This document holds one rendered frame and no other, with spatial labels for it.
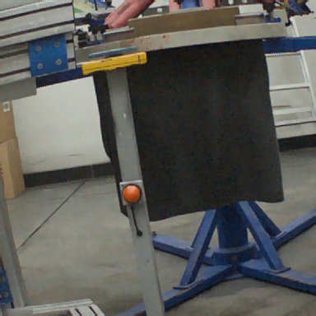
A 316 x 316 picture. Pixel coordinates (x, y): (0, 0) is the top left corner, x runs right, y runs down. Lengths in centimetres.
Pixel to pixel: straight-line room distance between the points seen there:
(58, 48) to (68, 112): 510
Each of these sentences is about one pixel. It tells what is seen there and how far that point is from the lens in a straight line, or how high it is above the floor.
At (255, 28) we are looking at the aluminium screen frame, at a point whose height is 98.
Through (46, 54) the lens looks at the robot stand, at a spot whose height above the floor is 99.
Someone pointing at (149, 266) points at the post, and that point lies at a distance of 215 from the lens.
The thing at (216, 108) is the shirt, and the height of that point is 78.
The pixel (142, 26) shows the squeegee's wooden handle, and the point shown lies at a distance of 287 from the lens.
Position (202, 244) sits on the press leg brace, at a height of 19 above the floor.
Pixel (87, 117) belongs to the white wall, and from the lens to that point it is 713.
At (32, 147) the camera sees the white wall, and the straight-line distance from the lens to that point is 725.
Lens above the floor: 98
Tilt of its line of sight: 7 degrees down
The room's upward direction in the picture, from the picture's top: 9 degrees counter-clockwise
